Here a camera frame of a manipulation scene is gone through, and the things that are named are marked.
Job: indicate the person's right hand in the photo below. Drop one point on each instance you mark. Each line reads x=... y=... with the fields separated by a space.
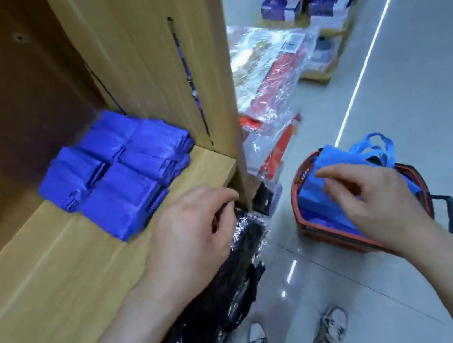
x=382 y=204

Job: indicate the person's left hand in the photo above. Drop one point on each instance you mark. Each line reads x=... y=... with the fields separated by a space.
x=187 y=248

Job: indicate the red shopping basket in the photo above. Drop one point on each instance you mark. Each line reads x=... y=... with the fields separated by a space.
x=339 y=235

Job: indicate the heap of blue bags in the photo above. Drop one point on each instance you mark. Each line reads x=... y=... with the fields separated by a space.
x=377 y=145

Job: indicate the wooden shelf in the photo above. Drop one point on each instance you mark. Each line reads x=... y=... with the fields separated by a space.
x=55 y=282

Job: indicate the person's right shoe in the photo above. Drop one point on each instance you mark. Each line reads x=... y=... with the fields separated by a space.
x=329 y=331

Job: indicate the black plastic-wrapped bag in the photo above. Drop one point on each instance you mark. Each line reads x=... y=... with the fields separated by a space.
x=222 y=307

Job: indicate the red packaged goods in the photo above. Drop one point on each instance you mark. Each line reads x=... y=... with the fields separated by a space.
x=274 y=67

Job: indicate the distant wooden display rack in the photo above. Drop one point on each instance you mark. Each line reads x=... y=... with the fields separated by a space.
x=319 y=0

